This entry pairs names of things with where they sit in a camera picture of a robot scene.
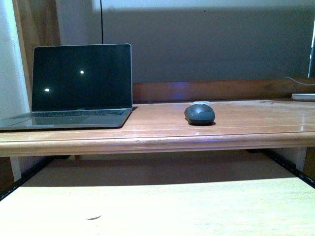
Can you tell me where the dark grey computer mouse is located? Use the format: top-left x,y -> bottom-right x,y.
184,104 -> 215,125

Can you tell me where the grey laptop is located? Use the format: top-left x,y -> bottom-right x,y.
0,44 -> 132,130

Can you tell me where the wooden desk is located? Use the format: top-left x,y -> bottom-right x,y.
0,78 -> 315,182

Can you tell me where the pull-out keyboard tray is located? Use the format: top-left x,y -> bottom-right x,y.
0,151 -> 315,236

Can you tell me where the white flat device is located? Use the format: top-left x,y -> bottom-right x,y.
291,93 -> 315,102

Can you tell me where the black hanging cable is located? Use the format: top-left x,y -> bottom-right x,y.
99,0 -> 104,45

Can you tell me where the white cable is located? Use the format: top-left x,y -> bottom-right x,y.
285,76 -> 315,86

